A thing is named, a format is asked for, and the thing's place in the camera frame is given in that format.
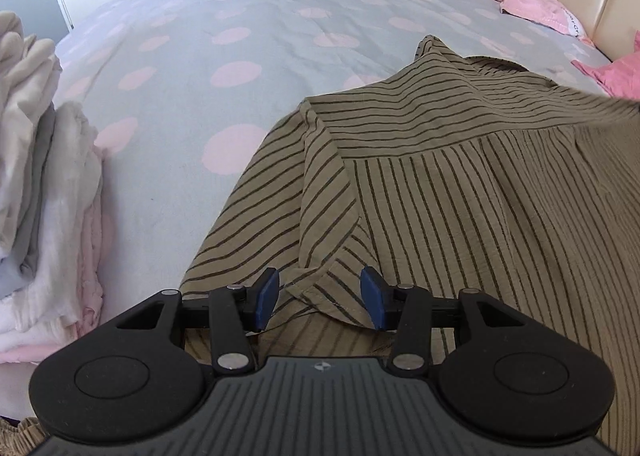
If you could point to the plain pink pillow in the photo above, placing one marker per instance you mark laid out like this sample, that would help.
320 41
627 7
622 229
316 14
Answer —
617 73

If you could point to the pink pillow with white edge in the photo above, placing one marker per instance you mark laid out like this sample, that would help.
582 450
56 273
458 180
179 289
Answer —
540 8

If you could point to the pink folded cloth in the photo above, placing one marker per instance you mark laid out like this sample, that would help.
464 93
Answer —
92 276

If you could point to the grey folded cloth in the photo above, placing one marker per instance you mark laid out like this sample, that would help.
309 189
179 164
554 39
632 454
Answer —
37 216

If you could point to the olive striped shirt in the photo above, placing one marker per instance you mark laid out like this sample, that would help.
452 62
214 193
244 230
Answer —
440 196

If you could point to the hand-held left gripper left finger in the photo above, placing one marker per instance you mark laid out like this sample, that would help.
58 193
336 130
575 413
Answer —
265 297

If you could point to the white folded cloth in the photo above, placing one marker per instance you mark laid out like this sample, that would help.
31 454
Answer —
65 216

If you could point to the grey pink-dotted bed cover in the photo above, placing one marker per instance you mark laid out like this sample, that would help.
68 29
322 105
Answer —
200 51

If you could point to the tan crinkled cloth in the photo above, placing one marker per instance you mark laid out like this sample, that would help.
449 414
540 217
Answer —
20 436

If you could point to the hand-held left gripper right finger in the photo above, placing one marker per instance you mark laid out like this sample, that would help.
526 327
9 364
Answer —
374 297

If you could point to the cream folded cloth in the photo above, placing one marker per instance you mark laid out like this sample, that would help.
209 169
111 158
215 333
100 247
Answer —
25 101

